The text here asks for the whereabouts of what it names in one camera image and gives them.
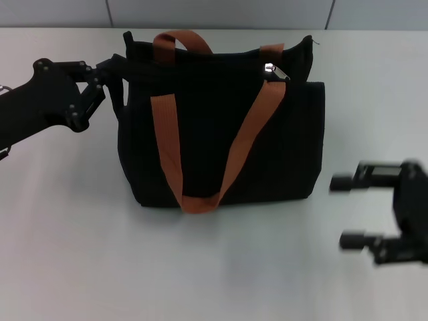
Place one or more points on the silver zipper pull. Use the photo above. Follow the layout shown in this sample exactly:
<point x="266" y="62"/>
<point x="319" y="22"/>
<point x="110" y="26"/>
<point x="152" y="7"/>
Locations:
<point x="277" y="72"/>

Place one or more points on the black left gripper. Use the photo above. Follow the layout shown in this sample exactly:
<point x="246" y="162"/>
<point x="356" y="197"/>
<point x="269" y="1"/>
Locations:
<point x="40" y="97"/>

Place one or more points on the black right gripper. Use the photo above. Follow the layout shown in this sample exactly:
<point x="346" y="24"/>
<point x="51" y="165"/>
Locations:
<point x="413" y="207"/>

